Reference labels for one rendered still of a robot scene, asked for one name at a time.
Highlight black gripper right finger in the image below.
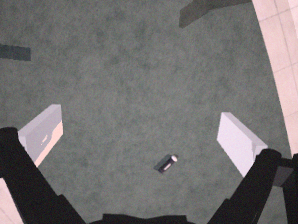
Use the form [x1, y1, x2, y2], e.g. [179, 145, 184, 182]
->
[207, 112, 298, 224]

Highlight black aa battery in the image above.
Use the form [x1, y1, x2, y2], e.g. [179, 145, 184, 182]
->
[158, 156, 177, 174]

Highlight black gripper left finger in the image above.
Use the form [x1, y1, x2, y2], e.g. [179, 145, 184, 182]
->
[0, 104, 86, 224]

